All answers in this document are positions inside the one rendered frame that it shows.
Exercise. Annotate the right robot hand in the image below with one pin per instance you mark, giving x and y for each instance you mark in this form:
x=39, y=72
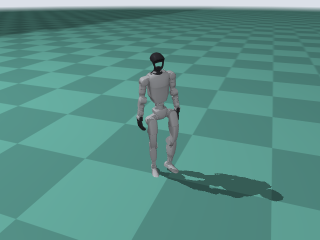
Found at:
x=140, y=124

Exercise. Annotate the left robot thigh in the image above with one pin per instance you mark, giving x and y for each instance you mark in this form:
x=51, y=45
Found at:
x=173, y=125

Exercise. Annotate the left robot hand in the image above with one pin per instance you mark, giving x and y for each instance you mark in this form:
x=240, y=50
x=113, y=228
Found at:
x=178, y=110

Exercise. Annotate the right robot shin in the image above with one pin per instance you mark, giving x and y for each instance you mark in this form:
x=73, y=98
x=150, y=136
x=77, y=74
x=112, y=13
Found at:
x=153, y=155

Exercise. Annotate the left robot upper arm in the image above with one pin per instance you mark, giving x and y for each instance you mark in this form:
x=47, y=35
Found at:
x=172, y=83

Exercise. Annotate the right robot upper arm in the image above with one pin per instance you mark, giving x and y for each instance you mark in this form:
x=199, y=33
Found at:
x=143, y=82

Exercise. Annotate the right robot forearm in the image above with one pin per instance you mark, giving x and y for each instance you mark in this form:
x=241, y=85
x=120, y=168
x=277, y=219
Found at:
x=140, y=110

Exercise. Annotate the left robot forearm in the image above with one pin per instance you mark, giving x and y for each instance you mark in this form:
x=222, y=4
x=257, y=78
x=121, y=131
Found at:
x=176, y=102

